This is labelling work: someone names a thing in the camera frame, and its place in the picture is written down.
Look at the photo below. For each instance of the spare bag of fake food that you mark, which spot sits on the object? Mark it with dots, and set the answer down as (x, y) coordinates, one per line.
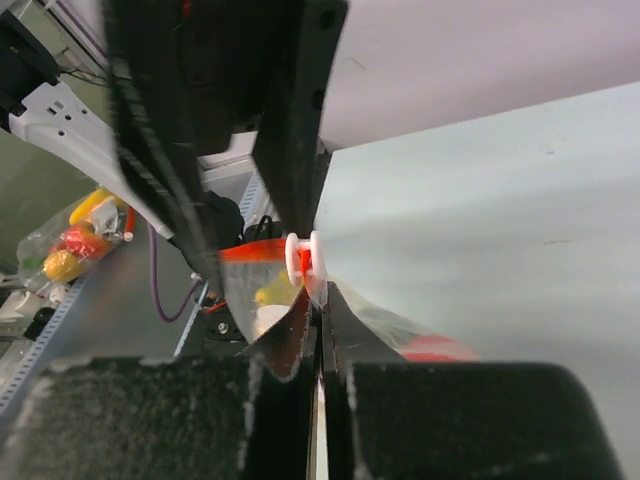
(72, 241)

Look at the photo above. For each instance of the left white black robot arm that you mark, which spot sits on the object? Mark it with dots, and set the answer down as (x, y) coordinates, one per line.
(38, 107)

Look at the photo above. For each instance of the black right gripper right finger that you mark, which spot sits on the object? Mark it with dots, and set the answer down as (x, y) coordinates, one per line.
(367, 433)

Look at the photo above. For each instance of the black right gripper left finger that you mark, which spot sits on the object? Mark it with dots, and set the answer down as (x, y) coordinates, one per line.
(277, 399)

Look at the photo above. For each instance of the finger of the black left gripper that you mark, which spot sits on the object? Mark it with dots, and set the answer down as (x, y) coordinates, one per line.
(155, 139)
(286, 148)

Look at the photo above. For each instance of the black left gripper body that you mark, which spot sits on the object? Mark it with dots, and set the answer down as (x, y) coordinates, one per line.
(198, 72)

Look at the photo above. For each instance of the clear zip top bag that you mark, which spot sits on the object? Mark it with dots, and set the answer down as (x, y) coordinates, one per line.
(262, 279)

